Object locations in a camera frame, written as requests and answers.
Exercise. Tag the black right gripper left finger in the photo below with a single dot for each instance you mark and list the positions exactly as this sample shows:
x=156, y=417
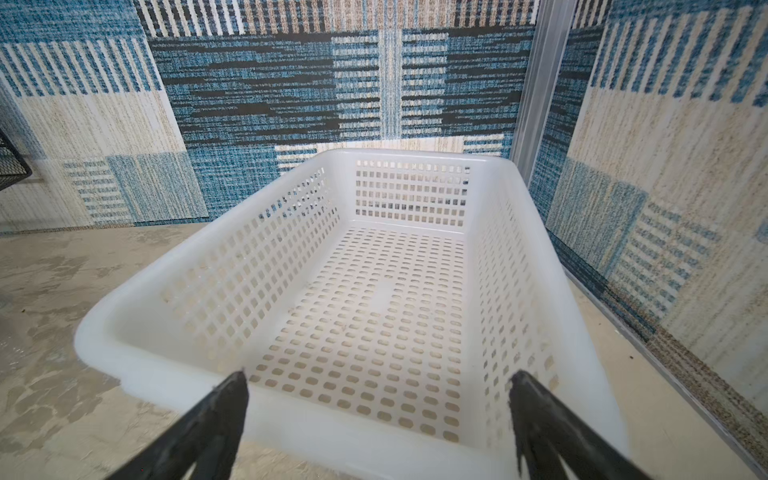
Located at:
x=202, y=444

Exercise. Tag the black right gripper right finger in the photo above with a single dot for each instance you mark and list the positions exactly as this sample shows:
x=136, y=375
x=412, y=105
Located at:
x=552, y=442

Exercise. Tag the white plastic perforated basket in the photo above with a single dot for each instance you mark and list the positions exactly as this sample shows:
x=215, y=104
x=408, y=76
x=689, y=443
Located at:
x=379, y=303

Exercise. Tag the black wire shelf rack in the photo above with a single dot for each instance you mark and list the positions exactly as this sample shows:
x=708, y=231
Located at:
x=13, y=167

